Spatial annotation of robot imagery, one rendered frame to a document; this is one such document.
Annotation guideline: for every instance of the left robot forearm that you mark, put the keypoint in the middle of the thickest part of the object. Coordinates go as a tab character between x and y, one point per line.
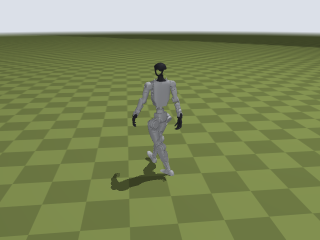
139	107

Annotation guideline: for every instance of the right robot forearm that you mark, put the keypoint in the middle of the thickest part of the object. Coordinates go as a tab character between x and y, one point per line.
178	108

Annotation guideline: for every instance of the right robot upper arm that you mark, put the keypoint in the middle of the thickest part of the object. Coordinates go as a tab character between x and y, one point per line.
173	91

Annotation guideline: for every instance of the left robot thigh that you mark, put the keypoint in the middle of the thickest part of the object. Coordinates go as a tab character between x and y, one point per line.
154	132

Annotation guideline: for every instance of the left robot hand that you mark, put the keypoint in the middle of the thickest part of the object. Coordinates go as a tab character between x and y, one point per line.
133	119

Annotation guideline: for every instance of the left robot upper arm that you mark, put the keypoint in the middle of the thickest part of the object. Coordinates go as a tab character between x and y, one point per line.
147	87

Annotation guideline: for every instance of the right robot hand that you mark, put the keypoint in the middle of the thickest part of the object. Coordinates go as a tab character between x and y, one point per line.
179	122

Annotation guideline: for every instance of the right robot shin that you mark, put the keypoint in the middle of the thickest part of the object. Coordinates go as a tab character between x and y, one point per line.
154	154

